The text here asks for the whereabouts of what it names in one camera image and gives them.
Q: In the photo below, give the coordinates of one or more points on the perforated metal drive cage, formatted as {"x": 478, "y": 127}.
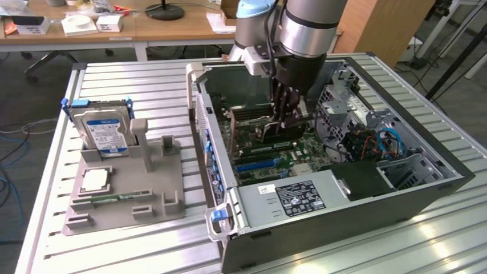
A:
{"x": 336, "y": 114}

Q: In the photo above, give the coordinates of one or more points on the black open PC case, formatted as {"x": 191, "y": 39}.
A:
{"x": 342, "y": 228}

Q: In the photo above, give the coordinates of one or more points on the blue expansion slot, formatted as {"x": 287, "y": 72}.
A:
{"x": 259, "y": 165}

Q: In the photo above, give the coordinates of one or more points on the grey power supply unit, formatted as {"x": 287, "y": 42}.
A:
{"x": 259, "y": 205}

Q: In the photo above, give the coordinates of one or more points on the blue case release latch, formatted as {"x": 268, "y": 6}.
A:
{"x": 217, "y": 216}

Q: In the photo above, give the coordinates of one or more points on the CPU socket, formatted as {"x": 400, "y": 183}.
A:
{"x": 252, "y": 131}

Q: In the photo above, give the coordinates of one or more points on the black lamp base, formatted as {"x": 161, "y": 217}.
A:
{"x": 165, "y": 12}

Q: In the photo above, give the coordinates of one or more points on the green motherboard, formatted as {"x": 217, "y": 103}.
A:
{"x": 308, "y": 151}

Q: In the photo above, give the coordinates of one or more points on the brown cardboard box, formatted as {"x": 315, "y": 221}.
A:
{"x": 228, "y": 8}

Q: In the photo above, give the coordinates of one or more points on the silver chipset heatsink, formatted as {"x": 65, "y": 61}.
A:
{"x": 303, "y": 169}

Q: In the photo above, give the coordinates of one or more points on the black chair base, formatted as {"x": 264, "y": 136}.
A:
{"x": 41, "y": 61}

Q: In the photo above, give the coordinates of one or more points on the white paper stack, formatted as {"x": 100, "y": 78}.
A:
{"x": 220, "y": 24}

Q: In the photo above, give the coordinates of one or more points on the small white box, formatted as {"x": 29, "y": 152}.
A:
{"x": 108, "y": 23}

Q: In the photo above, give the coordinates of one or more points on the white box with black lid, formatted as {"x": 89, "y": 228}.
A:
{"x": 32, "y": 27}

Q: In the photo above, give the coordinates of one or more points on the metal disk bay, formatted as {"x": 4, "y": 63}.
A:
{"x": 414, "y": 171}

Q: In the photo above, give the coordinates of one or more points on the blue card retention latch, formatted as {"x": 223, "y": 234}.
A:
{"x": 208, "y": 148}

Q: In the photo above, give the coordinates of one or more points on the black Nvidia graphics card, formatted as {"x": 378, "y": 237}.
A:
{"x": 288, "y": 135}

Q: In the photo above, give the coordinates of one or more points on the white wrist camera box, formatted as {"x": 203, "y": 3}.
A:
{"x": 253, "y": 61}

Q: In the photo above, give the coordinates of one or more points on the white box with tape roll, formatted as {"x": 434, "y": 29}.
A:
{"x": 77, "y": 25}

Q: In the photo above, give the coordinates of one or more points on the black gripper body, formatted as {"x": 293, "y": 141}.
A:
{"x": 300, "y": 71}

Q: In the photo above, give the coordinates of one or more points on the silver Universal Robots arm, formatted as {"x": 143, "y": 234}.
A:
{"x": 308, "y": 37}

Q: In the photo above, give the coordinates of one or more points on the black stand pole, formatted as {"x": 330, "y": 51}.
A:
{"x": 456, "y": 64}

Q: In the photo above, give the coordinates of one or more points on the wooden cabinet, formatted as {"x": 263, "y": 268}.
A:
{"x": 380, "y": 28}

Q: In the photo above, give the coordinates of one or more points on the green RAM stick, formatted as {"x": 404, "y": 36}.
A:
{"x": 121, "y": 197}
{"x": 265, "y": 149}

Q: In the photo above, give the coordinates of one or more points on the blue disk caddy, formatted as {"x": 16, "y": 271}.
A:
{"x": 77, "y": 103}

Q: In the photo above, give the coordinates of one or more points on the grey parts rack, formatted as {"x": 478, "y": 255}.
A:
{"x": 125, "y": 182}

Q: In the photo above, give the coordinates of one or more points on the hard disk with blue label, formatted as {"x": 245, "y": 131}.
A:
{"x": 103, "y": 134}

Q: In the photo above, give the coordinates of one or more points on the silver CPU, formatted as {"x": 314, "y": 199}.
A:
{"x": 95, "y": 181}

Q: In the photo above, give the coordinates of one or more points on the wooden desk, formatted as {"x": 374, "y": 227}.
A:
{"x": 49, "y": 38}

